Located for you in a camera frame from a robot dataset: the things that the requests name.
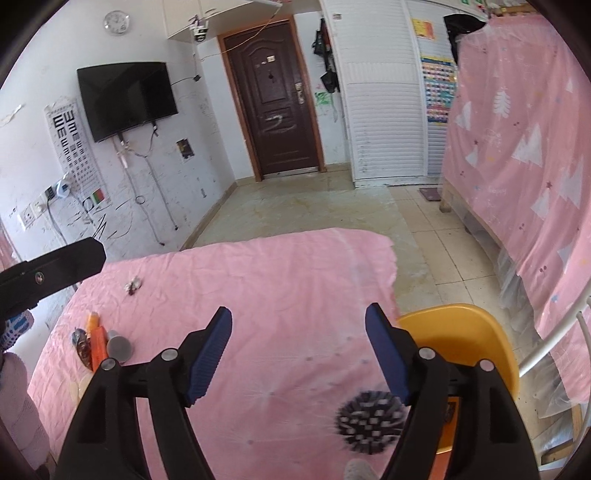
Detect grey round cap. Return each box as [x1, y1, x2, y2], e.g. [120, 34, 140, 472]
[106, 330, 134, 363]

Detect black television cable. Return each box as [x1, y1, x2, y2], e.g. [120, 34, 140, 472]
[117, 122, 181, 247]

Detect clear plastic sheet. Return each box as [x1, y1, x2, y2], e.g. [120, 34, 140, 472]
[496, 249, 591, 418]

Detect white metal frame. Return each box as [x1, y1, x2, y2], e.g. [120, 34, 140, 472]
[519, 311, 591, 380]

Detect yellow plastic bin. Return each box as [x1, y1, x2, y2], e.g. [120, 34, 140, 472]
[397, 304, 520, 455]

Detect black wall television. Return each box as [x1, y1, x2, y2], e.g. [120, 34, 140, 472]
[76, 61, 180, 144]

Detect white slatted wardrobe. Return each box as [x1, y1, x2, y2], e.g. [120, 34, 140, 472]
[323, 0, 457, 188]

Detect yellow poster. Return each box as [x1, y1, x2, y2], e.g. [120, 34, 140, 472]
[411, 17, 436, 42]

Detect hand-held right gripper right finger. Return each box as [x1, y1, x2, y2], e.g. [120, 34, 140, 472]
[365, 302, 539, 480]

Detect white security camera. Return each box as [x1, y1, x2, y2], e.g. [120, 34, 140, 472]
[188, 16, 211, 45]

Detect dark brown door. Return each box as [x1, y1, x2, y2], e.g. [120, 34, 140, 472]
[218, 16, 326, 182]

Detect colourful grid poster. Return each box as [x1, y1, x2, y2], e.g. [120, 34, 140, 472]
[420, 55, 458, 126]

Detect person's right hand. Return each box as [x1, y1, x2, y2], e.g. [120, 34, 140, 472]
[345, 459, 386, 480]

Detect eye chart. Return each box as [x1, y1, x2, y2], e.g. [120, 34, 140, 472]
[45, 97, 112, 207]

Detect pink tablecloth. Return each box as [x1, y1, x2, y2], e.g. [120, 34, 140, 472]
[28, 227, 400, 480]

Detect dark brown wrapper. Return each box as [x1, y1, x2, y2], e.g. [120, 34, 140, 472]
[71, 328, 94, 371]

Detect pink tree-print curtain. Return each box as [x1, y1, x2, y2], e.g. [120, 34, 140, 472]
[441, 14, 591, 403]

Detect orange red tube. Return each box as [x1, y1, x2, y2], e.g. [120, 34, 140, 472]
[91, 325, 110, 373]

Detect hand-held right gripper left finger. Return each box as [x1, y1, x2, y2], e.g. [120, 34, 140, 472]
[55, 306, 234, 480]

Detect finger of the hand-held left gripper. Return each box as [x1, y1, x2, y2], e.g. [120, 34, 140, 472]
[0, 237, 106, 319]

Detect hanging dark bags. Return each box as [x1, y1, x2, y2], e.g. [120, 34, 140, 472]
[311, 18, 341, 94]

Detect round wall clock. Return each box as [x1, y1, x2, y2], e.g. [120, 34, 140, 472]
[104, 11, 131, 36]

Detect black jacket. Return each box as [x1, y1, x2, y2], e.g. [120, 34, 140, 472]
[443, 13, 488, 62]

